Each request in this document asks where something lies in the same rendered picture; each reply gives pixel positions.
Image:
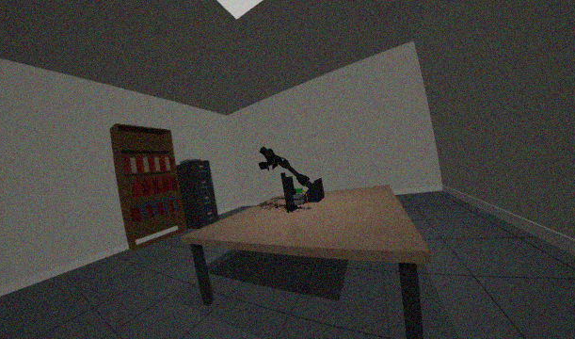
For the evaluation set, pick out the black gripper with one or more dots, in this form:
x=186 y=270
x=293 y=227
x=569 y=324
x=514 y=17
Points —
x=273 y=162

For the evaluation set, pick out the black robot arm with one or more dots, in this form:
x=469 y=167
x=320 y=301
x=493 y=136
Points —
x=302 y=179

